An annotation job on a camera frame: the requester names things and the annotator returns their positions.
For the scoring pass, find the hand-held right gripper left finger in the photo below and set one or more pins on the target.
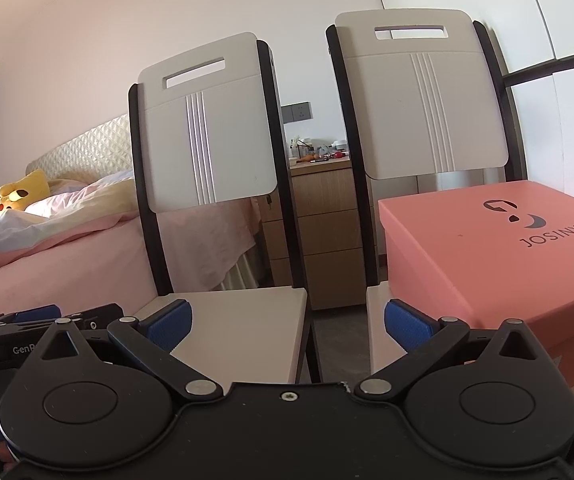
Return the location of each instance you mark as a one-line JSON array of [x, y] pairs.
[[169, 327]]

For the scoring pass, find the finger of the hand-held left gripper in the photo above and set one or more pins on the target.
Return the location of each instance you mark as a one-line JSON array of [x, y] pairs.
[[97, 316], [37, 313]]

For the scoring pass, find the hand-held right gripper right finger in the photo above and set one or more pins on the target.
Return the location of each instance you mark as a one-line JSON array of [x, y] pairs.
[[409, 325]]

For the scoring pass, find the pink box lid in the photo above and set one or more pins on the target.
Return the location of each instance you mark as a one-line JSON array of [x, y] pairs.
[[492, 260]]

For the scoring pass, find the bed with pink sheet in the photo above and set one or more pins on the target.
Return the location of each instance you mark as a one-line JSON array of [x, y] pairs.
[[67, 270]]

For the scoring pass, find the pastel quilt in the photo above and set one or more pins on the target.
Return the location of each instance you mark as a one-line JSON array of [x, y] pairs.
[[57, 215]]

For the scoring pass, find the yellow plush toy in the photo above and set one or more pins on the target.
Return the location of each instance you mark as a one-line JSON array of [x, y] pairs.
[[22, 191]]

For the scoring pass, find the wooden drawer cabinet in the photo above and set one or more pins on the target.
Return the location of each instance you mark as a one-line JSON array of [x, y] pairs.
[[327, 220]]

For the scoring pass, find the small white item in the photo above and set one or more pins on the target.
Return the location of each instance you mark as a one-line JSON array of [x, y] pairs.
[[339, 143]]

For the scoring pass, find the small orange item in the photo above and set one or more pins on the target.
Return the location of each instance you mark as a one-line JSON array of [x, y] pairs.
[[307, 159]]

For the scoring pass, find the white chair with black frame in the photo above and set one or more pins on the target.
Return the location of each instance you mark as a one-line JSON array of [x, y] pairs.
[[417, 85], [207, 125]]

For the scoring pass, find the grey wall socket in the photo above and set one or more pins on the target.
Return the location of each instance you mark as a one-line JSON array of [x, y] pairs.
[[298, 111]]

